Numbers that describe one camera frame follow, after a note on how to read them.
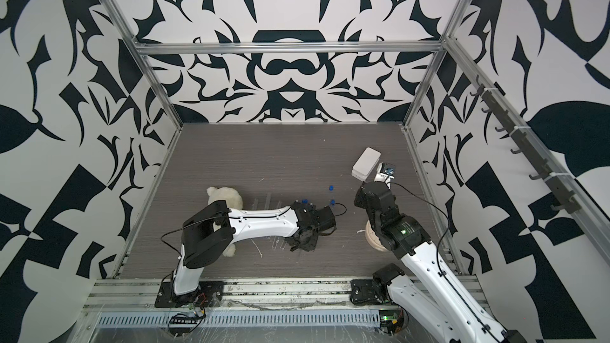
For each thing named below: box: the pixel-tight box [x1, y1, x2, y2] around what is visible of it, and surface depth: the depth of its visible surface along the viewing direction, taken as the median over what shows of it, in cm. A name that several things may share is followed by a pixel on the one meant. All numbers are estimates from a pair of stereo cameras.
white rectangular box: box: [351, 146, 382, 182], surface depth 102 cm
